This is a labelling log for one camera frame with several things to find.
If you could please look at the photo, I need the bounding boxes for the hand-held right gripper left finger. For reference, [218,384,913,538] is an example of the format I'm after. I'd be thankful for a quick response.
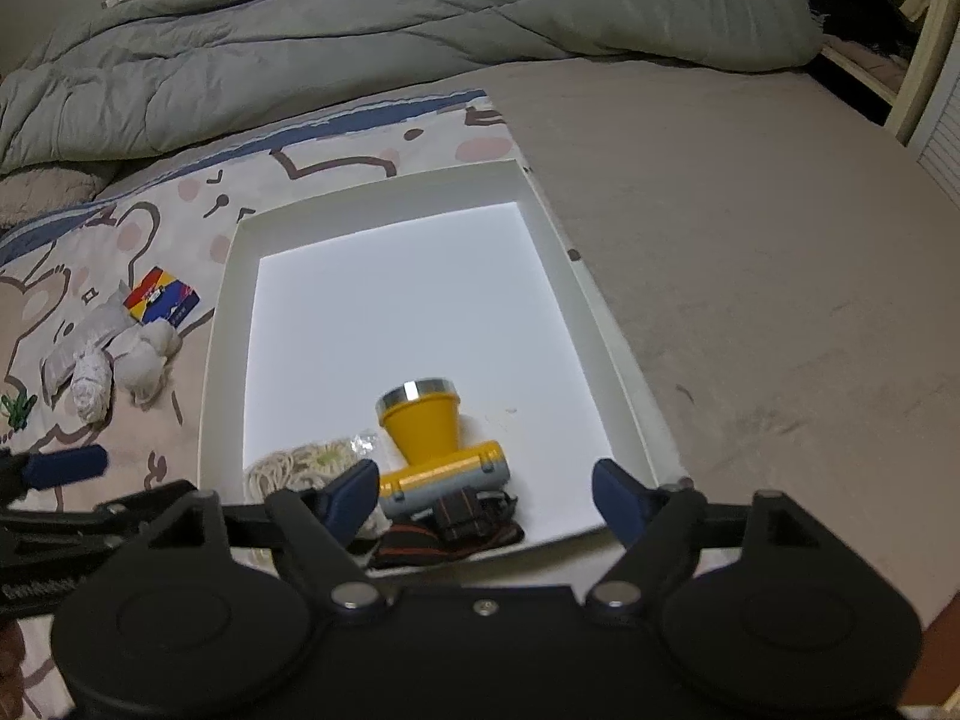
[146,459,392,622]

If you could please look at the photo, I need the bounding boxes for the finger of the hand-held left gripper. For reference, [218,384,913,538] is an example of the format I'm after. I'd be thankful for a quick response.
[0,445,108,500]
[0,499,155,550]

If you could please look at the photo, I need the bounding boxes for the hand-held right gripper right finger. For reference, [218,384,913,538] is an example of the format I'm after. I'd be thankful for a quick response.
[586,459,820,623]

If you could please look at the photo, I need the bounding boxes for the white rope coil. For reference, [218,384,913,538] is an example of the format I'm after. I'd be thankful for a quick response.
[244,429,391,541]

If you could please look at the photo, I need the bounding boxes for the white cloth roll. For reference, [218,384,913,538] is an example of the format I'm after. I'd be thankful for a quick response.
[71,337,113,421]

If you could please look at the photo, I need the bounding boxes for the small white packet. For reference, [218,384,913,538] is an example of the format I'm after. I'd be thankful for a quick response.
[41,349,76,401]

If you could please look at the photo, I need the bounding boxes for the yellow headlamp with strap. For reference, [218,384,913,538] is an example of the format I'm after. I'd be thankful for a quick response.
[367,377,526,571]

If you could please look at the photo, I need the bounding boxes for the white cloth ball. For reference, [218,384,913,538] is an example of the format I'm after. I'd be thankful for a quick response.
[120,321,185,407]

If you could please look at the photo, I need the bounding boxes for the colourful small card box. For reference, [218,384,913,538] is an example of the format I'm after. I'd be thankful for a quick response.
[124,266,203,327]

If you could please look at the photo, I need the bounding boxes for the white shallow cardboard box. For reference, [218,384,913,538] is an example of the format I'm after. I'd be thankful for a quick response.
[196,157,695,578]

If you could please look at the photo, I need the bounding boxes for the small green plastic item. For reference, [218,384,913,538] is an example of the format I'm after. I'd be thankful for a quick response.
[0,392,37,432]

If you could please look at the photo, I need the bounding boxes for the beige fluffy pillow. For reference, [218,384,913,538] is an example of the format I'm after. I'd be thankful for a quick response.
[0,161,113,230]

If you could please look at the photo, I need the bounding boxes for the cartoon bear printed blanket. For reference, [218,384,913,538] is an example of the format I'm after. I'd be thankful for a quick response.
[0,88,582,713]

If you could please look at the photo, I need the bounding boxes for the grey duvet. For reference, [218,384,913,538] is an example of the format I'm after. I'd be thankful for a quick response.
[0,0,822,173]

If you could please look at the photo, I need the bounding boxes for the white louvred door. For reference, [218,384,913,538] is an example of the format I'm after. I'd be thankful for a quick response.
[911,52,960,211]

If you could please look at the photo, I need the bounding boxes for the pile of clothes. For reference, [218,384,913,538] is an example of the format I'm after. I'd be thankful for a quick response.
[814,0,931,102]

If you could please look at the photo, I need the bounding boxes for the cream wooden shelf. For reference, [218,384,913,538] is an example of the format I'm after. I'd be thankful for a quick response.
[810,0,960,143]

